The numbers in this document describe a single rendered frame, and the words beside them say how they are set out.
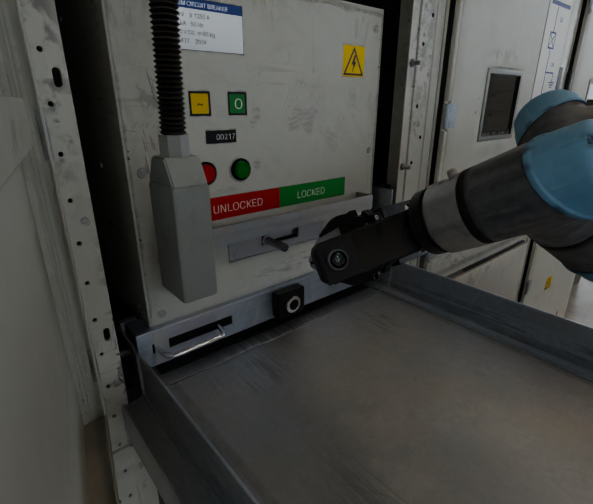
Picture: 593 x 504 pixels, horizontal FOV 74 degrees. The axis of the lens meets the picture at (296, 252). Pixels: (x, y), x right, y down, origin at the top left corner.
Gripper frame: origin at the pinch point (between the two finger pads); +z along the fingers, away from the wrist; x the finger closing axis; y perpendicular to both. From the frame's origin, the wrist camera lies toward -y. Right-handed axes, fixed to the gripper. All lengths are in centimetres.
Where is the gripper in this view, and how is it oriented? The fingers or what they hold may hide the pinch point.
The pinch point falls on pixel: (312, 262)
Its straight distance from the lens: 56.2
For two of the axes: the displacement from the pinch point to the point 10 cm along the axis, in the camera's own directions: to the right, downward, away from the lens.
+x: -3.2, -9.5, 0.4
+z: -5.6, 2.2, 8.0
